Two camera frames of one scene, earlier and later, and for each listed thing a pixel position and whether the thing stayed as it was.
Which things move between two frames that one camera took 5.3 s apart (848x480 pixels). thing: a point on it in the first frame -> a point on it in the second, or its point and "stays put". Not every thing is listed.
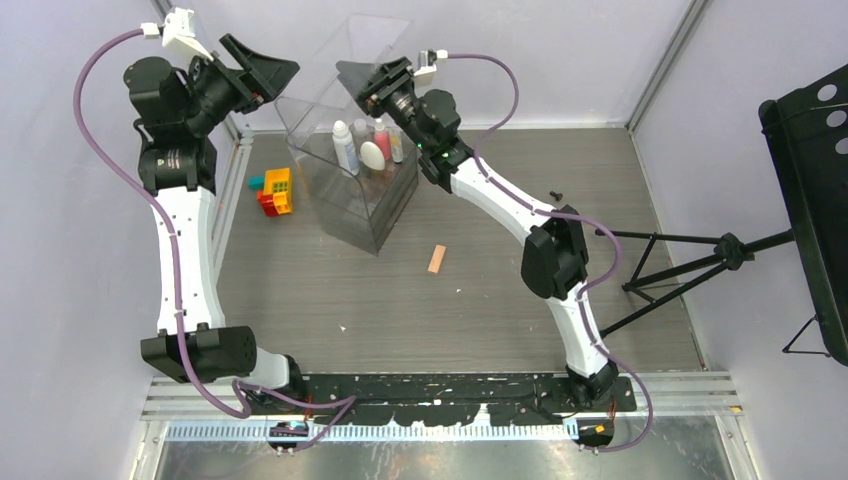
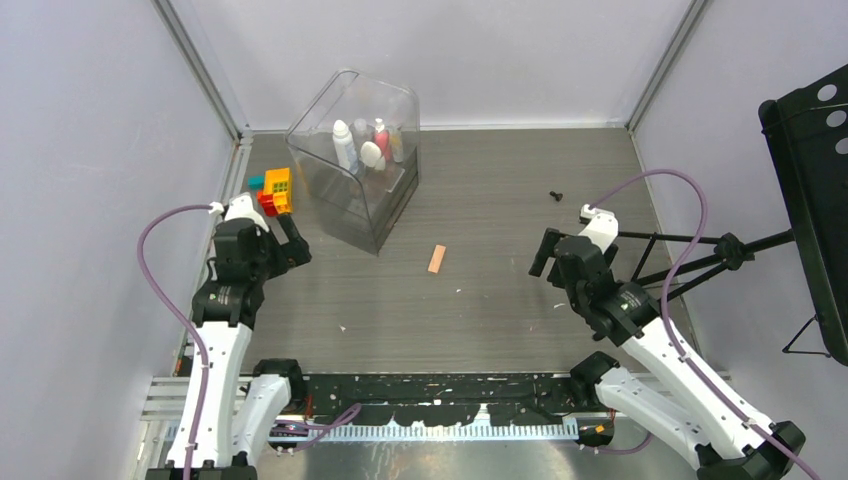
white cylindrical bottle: [344, 146] stays put
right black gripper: [369, 83] -> [545, 251]
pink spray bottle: [382, 139] stays put
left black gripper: [259, 80] -> [291, 253]
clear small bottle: [360, 131] stays put
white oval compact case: [372, 156] stays put
